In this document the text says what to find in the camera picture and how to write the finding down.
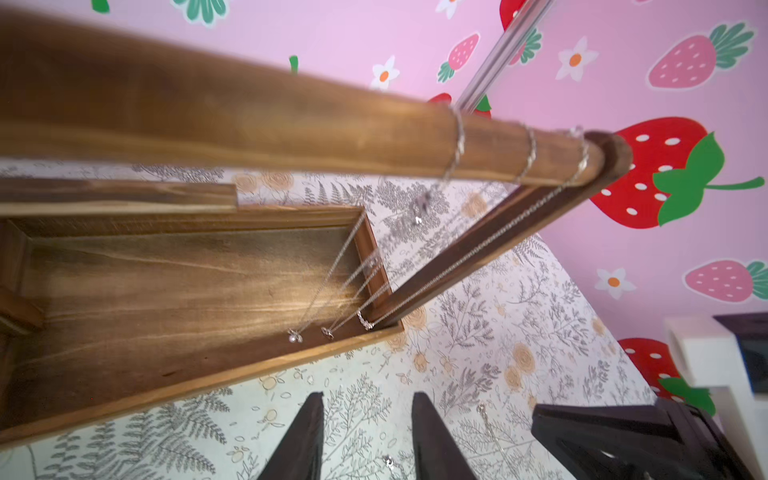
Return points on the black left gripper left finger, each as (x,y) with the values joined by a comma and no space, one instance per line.
(299,453)

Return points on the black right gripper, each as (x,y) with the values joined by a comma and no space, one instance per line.
(666,440)

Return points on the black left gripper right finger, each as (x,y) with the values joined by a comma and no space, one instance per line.
(436,454)

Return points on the wooden jewelry display stand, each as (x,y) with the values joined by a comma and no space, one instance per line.
(118,295)

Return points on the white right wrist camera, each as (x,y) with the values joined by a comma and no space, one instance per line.
(707,355)

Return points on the aluminium corner post right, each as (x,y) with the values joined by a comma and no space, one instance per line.
(510,42)

